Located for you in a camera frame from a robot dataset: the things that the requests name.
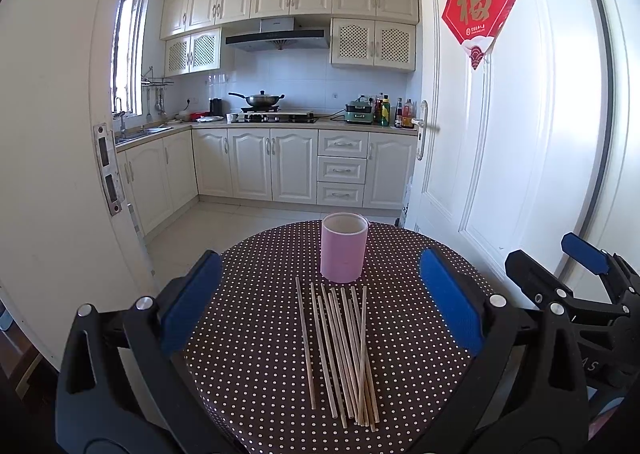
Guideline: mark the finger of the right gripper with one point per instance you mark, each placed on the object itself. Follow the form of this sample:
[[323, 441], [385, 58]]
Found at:
[[541, 286], [616, 275]]

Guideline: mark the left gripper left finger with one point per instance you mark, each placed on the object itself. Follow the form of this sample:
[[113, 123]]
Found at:
[[120, 390]]

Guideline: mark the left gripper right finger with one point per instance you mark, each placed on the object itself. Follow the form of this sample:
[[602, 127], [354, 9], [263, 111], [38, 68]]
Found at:
[[525, 389]]

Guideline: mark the wooden chopstick nine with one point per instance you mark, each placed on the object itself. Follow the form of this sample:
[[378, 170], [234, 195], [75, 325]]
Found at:
[[363, 333]]

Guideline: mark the wooden chopstick one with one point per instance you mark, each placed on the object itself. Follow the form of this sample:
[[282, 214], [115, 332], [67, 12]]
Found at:
[[303, 328]]

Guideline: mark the wooden chopstick eight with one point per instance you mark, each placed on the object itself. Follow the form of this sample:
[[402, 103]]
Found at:
[[369, 371]]

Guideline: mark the wooden chopstick four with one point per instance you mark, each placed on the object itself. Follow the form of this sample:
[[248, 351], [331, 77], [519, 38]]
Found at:
[[338, 349]]

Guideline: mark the wooden chopstick seven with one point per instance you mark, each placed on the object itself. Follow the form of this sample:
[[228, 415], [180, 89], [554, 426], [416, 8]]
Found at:
[[353, 297]]

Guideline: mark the wooden chopstick three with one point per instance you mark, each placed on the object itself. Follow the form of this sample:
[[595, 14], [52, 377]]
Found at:
[[337, 395]]

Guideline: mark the wooden chopstick ten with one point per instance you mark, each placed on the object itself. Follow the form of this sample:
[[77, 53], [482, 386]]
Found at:
[[349, 359]]

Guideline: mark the wooden chopstick six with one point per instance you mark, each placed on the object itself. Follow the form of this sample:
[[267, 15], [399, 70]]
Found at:
[[354, 335]]

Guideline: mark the wooden chopstick two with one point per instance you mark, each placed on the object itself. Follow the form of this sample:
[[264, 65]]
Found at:
[[322, 352]]

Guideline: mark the wooden chopstick five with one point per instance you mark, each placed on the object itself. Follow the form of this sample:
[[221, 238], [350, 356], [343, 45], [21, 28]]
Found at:
[[354, 353]]

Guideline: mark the kitchen window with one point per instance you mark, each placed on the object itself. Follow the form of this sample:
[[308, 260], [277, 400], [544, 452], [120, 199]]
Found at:
[[125, 58]]

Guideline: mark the white panel door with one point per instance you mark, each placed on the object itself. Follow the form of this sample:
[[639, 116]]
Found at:
[[515, 149]]

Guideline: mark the brown polka dot tablecloth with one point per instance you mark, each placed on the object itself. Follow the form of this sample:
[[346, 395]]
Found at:
[[246, 356]]

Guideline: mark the pink cylindrical cup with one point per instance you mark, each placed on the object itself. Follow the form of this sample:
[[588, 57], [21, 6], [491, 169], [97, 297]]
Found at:
[[343, 247]]

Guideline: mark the cream lower cabinets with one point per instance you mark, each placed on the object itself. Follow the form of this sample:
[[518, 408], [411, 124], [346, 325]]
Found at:
[[314, 166]]

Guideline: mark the cream cabinets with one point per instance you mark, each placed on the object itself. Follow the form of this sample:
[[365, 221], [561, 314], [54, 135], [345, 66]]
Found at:
[[314, 166], [379, 33]]

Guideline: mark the dark sauce bottle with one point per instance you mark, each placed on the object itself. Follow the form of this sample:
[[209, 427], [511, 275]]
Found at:
[[398, 113]]

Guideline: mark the red label bottle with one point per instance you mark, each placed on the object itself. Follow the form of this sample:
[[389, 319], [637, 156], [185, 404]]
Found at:
[[407, 114]]

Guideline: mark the green yellow bottle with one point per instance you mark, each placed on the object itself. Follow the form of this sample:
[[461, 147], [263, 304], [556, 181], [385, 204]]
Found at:
[[385, 111]]

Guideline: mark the door strike plate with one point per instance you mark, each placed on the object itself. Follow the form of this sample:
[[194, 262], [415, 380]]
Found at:
[[104, 146]]

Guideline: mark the green electric cooker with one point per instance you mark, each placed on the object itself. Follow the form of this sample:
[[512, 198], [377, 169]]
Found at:
[[359, 111]]

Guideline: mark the chrome sink faucet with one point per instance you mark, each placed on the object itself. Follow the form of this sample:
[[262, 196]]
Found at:
[[119, 115]]

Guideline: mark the black electric kettle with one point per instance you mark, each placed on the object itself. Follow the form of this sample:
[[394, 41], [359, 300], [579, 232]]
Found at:
[[216, 107]]

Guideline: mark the red fu paper decoration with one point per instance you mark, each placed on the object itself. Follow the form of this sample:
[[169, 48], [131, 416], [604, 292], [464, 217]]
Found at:
[[475, 24]]

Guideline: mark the black gas stove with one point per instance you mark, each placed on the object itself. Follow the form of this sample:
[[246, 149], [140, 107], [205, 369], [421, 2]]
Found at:
[[274, 116]]

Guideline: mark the black wok with lid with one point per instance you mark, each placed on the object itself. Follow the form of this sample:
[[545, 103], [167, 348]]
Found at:
[[260, 102]]

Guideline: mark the cream upper cabinets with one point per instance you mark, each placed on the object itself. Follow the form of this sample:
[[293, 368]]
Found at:
[[379, 33]]

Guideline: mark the black range hood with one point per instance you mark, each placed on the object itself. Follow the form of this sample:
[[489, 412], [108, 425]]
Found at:
[[280, 34]]

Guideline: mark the silver door handle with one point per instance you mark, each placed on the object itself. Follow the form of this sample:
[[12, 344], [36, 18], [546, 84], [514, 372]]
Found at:
[[424, 128]]

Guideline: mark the wall utensil rack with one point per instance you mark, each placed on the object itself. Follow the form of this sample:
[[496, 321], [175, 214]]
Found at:
[[153, 95]]

